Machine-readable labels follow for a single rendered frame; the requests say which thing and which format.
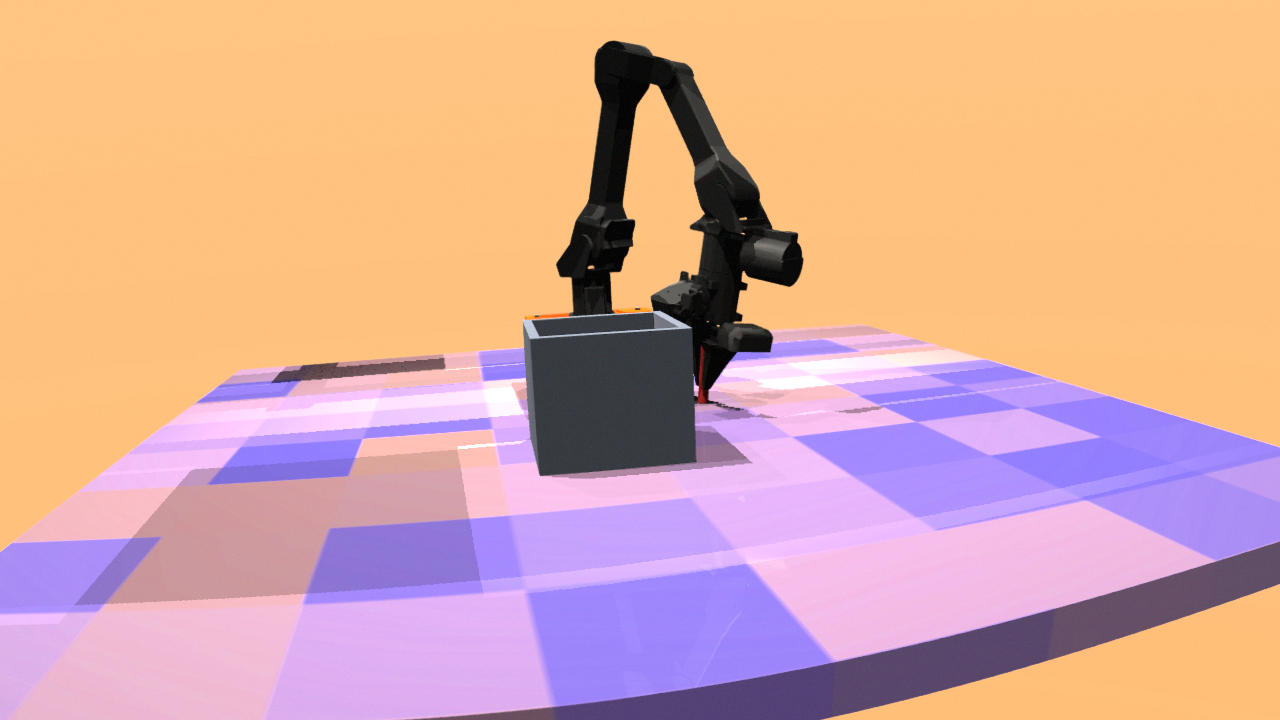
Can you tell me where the red peg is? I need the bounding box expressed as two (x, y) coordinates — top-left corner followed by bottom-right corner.
(698, 348), (709, 404)

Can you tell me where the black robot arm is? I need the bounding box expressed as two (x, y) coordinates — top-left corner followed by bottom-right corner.
(556, 40), (804, 323)

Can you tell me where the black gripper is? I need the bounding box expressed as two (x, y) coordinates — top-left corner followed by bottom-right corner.
(684, 268), (773, 389)

